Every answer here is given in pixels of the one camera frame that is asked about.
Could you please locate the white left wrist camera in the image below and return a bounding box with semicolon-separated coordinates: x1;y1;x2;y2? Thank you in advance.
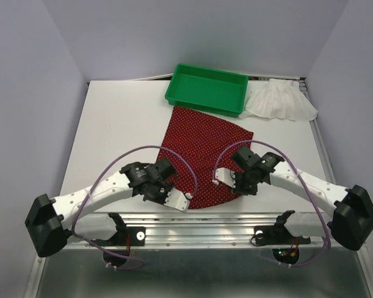
164;189;193;212

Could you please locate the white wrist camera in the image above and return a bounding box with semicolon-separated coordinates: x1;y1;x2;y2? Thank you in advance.
164;189;193;212
212;168;236;188

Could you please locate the white skirt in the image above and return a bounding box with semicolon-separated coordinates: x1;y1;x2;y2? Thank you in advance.
239;78;318;122

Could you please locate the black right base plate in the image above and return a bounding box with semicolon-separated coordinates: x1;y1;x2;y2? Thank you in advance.
250;225;311;247

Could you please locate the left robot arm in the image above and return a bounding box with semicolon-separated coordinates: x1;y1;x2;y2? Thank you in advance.
25;158;188;257

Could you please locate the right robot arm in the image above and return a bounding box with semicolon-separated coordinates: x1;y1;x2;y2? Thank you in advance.
216;146;373;251

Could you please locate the red polka dot skirt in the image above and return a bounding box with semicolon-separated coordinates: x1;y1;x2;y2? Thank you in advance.
162;107;254;209

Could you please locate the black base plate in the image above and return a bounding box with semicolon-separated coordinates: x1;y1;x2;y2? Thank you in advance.
92;226;146;247
250;225;311;247

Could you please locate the green plastic bin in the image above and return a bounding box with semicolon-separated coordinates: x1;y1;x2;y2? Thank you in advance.
165;63;249;118

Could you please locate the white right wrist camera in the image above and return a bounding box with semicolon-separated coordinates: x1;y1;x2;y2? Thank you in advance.
212;168;236;188

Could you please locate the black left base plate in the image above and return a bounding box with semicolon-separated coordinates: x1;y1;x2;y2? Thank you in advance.
92;226;146;247

